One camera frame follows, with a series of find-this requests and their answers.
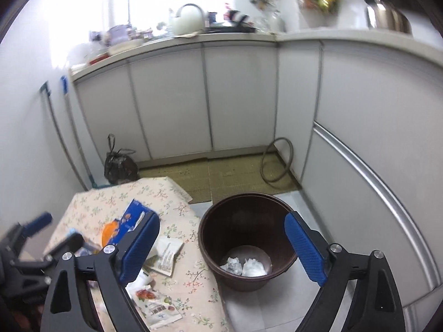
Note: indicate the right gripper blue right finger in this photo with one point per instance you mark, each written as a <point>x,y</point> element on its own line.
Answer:
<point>310,247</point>

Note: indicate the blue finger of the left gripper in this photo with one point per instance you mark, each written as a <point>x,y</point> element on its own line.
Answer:
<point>35,226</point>
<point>71,244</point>

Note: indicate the white kettle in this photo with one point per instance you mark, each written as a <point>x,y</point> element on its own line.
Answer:
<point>189,19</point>

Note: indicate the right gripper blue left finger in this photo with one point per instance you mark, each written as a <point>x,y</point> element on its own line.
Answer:
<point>135,246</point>

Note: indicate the white tissue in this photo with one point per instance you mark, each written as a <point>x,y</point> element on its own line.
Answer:
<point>253,268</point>

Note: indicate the white snack wrapper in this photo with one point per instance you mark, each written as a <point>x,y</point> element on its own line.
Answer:
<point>156,310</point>

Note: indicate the white paper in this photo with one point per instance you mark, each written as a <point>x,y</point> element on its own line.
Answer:
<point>233,266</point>

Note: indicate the wall spice rack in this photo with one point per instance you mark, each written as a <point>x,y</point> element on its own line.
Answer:
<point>328,7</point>

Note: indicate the blue handled mop pole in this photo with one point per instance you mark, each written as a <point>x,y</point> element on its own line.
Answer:
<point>65,89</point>

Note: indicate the orange peel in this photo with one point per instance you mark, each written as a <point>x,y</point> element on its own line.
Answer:
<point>109,231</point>

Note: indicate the blue cookie box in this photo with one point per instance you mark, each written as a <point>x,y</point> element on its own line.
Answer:
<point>132,216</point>

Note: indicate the floral tablecloth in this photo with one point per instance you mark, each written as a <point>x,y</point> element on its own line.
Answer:
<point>150,273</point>

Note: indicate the green floor mat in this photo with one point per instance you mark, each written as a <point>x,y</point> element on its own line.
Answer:
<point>212,180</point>

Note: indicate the black garbage bag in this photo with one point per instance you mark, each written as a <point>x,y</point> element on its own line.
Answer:
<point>119,166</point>

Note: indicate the white paper leaflet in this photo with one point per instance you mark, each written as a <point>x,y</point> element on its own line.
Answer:
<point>162,256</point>

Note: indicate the purple electric kettle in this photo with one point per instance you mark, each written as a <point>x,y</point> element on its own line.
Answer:
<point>119,34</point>

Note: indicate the steel pot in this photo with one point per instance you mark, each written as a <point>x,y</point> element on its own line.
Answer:
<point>381,14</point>

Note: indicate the dark brown trash bucket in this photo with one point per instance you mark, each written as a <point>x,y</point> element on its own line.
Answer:
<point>246,226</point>

